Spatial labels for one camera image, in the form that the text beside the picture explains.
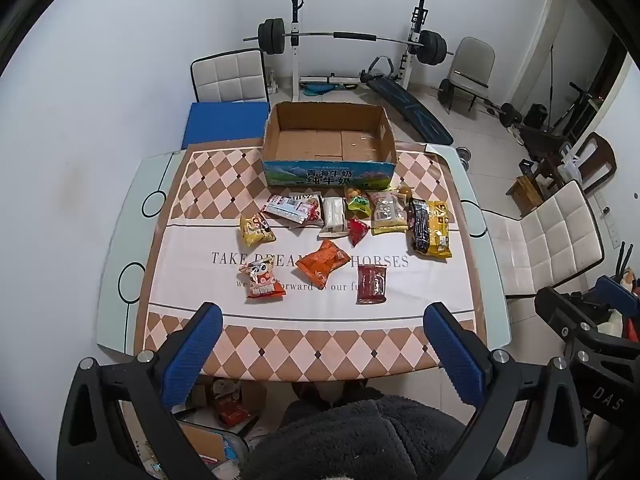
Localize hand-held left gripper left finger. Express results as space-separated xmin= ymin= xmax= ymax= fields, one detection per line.
xmin=56 ymin=301 xmax=224 ymax=480

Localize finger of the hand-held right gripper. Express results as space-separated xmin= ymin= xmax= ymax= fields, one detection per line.
xmin=534 ymin=286 xmax=601 ymax=361
xmin=592 ymin=274 xmax=640 ymax=326

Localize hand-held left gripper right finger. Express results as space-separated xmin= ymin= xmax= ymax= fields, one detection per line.
xmin=422 ymin=301 xmax=588 ymax=480

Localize red panda snack packet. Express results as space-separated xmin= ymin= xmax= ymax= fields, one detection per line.
xmin=237 ymin=261 xmax=286 ymax=303

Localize yellow and dark snack packet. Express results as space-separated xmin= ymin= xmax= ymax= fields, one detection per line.
xmin=425 ymin=201 xmax=453 ymax=260

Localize black snack packet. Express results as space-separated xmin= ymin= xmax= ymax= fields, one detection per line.
xmin=408 ymin=197 xmax=432 ymax=255

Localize yellow cartoon snack packet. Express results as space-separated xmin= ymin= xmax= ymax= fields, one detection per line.
xmin=239 ymin=212 xmax=277 ymax=246

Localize yellow clear-window snack packet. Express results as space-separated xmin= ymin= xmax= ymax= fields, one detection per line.
xmin=368 ymin=187 xmax=410 ymax=236

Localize orange snack packet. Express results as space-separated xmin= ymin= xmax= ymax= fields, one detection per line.
xmin=295 ymin=239 xmax=352 ymax=285

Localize silver and red snack packet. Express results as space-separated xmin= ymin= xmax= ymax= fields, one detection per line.
xmin=261 ymin=194 xmax=307 ymax=228

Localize green snack packet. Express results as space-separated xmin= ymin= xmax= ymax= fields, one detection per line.
xmin=346 ymin=187 xmax=373 ymax=221

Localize white snack packet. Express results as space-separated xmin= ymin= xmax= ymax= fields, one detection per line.
xmin=318 ymin=196 xmax=348 ymax=241

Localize black router antennas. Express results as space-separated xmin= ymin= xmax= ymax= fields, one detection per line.
xmin=614 ymin=241 xmax=637 ymax=281

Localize red object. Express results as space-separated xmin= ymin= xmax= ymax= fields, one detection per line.
xmin=620 ymin=305 xmax=640 ymax=343

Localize red packet under table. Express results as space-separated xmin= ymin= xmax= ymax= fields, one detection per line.
xmin=215 ymin=392 xmax=251 ymax=426

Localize white padded chair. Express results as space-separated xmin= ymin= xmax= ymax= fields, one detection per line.
xmin=482 ymin=179 xmax=606 ymax=301
xmin=190 ymin=49 xmax=268 ymax=106

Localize checkered tablecloth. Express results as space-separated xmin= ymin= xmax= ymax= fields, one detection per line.
xmin=132 ymin=142 xmax=488 ymax=378

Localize cardboard box of clutter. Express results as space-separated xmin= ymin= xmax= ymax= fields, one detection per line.
xmin=172 ymin=375 xmax=271 ymax=480

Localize dark red snack packet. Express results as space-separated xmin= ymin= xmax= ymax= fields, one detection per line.
xmin=356 ymin=264 xmax=389 ymax=306

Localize wooden stool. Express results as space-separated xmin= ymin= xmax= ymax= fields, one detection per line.
xmin=506 ymin=160 xmax=551 ymax=213

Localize person's dark fleece clothing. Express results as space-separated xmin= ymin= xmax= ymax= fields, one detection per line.
xmin=240 ymin=386 xmax=476 ymax=480

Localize brown wooden chair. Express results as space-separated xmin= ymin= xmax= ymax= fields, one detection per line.
xmin=570 ymin=131 xmax=618 ymax=196

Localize white plastic bag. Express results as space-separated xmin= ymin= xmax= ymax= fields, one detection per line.
xmin=557 ymin=142 xmax=586 ymax=181

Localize small red snack packet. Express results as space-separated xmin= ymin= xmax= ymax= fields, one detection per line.
xmin=346 ymin=217 xmax=371 ymax=247

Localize black exercise machine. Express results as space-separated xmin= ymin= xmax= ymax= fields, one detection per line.
xmin=520 ymin=82 xmax=608 ymax=161

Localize pink and red snack packet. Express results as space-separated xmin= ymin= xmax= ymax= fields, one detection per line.
xmin=292 ymin=192 xmax=323 ymax=226

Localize black dumbbell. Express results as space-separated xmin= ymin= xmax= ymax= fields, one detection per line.
xmin=492 ymin=102 xmax=523 ymax=128

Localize blue foam mat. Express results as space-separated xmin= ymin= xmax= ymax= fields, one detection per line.
xmin=181 ymin=101 xmax=271 ymax=150

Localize black sit-up bench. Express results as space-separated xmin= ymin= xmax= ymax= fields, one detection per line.
xmin=360 ymin=55 xmax=455 ymax=145

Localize grey folding chair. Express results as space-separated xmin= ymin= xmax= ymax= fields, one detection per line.
xmin=440 ymin=36 xmax=497 ymax=115

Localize black barbell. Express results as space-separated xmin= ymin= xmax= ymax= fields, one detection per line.
xmin=243 ymin=18 xmax=455 ymax=67

